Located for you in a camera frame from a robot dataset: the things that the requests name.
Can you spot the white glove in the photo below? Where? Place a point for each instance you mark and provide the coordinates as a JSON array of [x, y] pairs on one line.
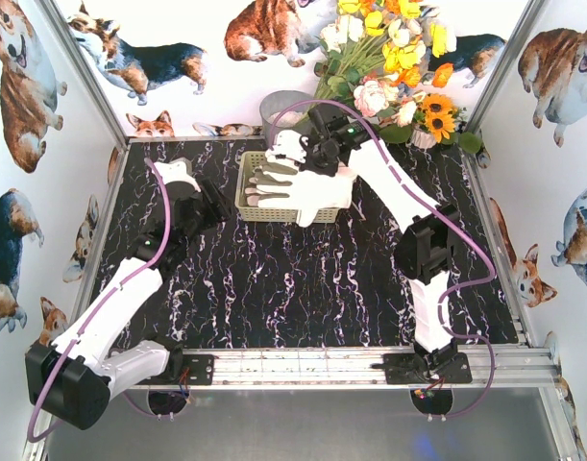
[[307, 187]]

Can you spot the grey metal bucket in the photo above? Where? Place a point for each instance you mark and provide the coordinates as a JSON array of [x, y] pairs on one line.
[[278, 101]]

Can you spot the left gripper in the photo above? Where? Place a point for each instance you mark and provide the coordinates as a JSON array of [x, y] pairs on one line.
[[215, 200]]

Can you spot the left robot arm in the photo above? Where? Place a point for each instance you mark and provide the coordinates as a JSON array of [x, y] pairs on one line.
[[74, 378]]

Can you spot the pale green storage basket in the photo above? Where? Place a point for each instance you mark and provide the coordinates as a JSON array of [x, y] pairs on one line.
[[254, 201]]

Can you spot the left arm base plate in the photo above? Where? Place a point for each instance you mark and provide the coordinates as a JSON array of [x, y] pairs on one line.
[[185, 368]]

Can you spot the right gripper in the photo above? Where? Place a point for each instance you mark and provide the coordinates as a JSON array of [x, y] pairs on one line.
[[310, 150]]

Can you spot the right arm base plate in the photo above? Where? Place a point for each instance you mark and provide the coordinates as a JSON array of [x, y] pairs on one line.
[[410, 368]]

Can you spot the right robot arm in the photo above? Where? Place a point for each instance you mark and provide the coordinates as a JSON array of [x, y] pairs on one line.
[[426, 249]]

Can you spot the aluminium front frame rail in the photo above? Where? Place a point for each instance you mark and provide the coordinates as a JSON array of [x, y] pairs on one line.
[[504, 366]]

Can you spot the artificial flower bouquet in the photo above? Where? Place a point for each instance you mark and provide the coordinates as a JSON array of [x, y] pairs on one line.
[[380, 56]]

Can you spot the small sunflower pot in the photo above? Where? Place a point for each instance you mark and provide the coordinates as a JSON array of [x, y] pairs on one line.
[[437, 120]]

